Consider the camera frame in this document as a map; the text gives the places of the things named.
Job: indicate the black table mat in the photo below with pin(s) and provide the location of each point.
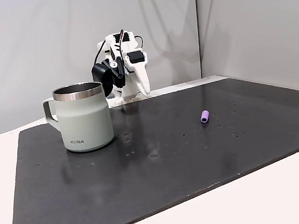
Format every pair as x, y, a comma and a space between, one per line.
151, 167

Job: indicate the sage green steel-rimmed mug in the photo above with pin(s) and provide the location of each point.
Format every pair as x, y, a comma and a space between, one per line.
83, 118

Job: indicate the purple pen grip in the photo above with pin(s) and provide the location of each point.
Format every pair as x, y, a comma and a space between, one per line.
204, 116

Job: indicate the black camera box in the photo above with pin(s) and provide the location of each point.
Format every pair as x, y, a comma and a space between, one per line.
104, 78

